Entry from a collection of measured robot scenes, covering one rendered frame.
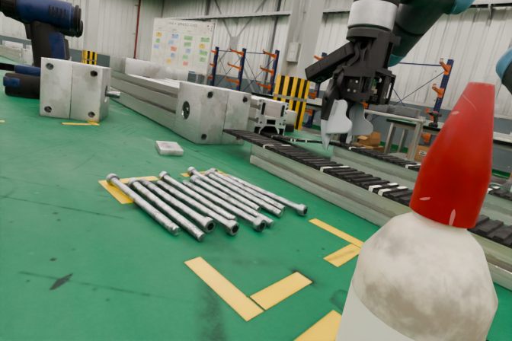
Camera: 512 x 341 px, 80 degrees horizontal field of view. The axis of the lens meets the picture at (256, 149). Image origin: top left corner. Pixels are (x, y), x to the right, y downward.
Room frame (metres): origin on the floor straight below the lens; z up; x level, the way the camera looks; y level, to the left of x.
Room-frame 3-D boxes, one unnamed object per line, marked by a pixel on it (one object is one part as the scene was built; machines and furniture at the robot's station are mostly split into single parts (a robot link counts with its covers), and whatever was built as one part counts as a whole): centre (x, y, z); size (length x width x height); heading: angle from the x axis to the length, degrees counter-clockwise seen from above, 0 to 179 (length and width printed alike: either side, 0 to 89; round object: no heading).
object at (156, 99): (0.90, 0.38, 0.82); 0.80 x 0.10 x 0.09; 41
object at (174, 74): (1.21, 0.40, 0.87); 0.16 x 0.11 x 0.07; 41
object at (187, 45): (6.41, 1.87, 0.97); 1.51 x 0.50 x 1.95; 67
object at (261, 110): (1.02, 0.24, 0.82); 0.80 x 0.10 x 0.09; 41
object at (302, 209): (0.30, -0.01, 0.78); 0.11 x 0.01 x 0.01; 49
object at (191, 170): (0.29, 0.03, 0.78); 0.11 x 0.01 x 0.01; 48
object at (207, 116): (0.57, 0.08, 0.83); 0.12 x 0.09 x 0.10; 131
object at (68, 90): (0.56, 0.33, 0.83); 0.11 x 0.10 x 0.10; 109
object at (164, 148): (0.41, 0.12, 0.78); 0.05 x 0.03 x 0.01; 27
